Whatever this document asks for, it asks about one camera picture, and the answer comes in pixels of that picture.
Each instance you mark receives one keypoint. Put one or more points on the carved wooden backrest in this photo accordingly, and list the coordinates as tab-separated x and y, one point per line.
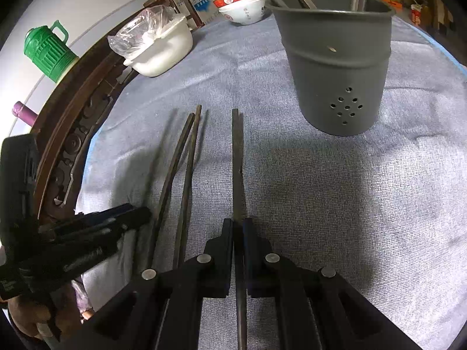
73	116

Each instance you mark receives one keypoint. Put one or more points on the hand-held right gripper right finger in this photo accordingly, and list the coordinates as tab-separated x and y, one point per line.
255	262

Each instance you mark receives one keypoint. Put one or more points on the purple bottle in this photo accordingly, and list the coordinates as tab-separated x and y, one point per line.
25	113

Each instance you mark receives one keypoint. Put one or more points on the grey perforated utensil holder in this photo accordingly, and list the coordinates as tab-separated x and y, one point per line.
328	80

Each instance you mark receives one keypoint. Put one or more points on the grey blue tablecloth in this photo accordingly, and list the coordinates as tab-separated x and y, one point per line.
310	189

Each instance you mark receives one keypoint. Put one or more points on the blue table cover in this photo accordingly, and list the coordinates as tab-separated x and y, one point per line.
93	149

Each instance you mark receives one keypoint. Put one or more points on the cardboard box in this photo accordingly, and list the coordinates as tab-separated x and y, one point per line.
202	0

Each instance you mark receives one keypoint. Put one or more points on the green plastic thermos jug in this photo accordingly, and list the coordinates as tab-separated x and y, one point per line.
47	54

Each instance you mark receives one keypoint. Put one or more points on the white plastic basin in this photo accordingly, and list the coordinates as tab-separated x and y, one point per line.
164	54

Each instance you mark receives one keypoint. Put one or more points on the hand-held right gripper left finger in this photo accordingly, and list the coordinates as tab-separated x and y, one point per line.
219	262

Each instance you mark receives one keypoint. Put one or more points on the clear plastic bag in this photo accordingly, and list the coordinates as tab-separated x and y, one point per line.
138	32

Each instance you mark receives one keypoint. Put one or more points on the dark wooden chopstick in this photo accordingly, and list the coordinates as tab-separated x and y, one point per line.
171	175
238	171
188	189

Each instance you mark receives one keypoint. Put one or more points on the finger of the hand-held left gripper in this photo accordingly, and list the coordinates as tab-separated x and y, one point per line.
80	257
116	218

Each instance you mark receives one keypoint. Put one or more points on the person's left hand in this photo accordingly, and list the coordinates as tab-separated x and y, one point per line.
27	313

